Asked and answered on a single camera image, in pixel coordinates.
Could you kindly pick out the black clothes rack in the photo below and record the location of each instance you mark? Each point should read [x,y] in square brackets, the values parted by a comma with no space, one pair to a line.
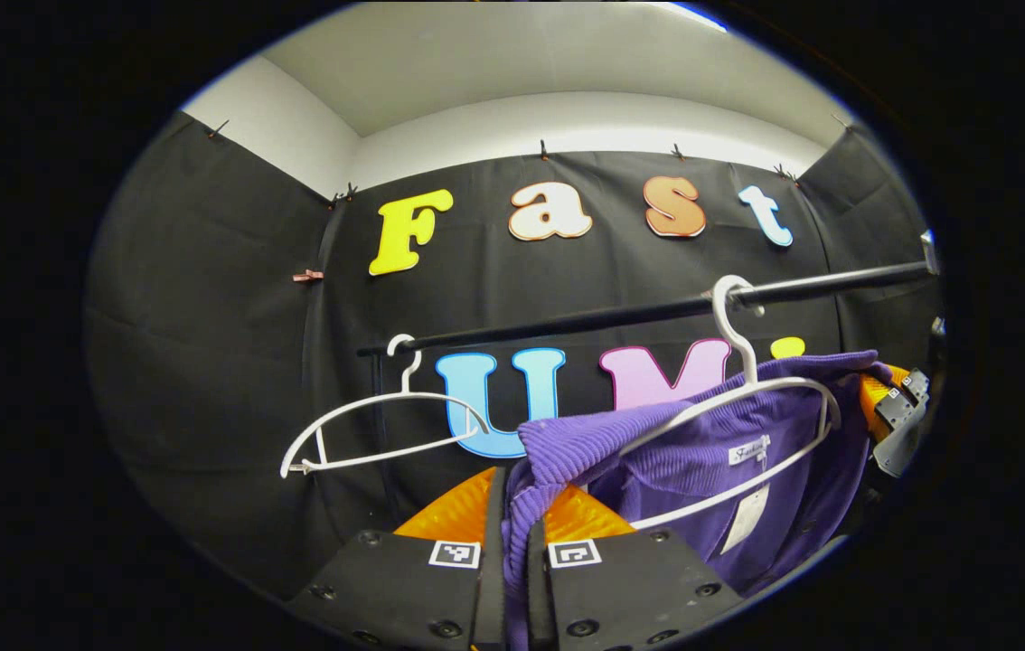
[612,316]

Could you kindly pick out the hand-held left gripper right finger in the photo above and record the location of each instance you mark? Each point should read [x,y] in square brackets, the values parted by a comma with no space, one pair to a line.
[621,588]

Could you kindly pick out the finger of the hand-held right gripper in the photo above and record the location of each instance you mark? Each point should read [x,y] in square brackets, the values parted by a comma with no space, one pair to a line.
[897,402]

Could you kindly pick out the black backdrop cloth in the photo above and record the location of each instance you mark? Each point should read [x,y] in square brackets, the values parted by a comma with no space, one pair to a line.
[205,362]

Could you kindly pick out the row of black backdrop clips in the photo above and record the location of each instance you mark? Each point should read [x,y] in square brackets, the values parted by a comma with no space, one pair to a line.
[544,148]

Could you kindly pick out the white hanger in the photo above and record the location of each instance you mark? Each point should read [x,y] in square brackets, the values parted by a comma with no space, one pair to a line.
[404,394]
[750,372]

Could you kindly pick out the pink clip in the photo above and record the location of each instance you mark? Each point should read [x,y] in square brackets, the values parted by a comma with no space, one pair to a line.
[307,275]

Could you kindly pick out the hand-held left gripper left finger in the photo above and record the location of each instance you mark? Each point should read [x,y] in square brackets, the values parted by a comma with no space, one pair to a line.
[404,588]

